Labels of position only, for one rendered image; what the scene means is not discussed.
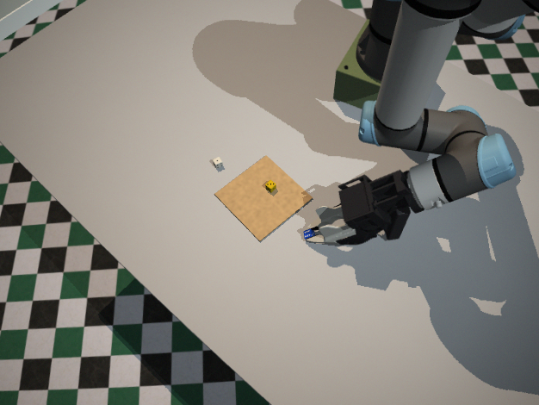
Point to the yellow die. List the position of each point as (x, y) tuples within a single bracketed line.
[(270, 186)]

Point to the tan square mat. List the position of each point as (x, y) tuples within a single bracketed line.
[(259, 210)]

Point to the blue die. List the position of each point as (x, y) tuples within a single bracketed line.
[(308, 233)]

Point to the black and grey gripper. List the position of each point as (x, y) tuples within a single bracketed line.
[(364, 208)]

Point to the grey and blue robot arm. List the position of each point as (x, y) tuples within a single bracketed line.
[(419, 47)]

